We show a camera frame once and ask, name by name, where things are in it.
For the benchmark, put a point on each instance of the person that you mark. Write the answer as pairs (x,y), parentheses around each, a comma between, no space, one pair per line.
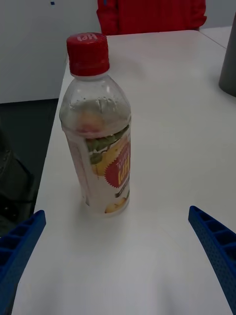
(147,14)

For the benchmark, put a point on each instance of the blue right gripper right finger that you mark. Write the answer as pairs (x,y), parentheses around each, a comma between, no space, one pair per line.
(218,246)

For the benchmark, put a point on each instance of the grey plastic bin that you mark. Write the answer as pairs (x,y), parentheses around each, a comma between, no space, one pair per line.
(231,61)

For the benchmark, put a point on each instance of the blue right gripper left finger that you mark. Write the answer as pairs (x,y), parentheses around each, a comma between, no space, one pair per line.
(17,251)

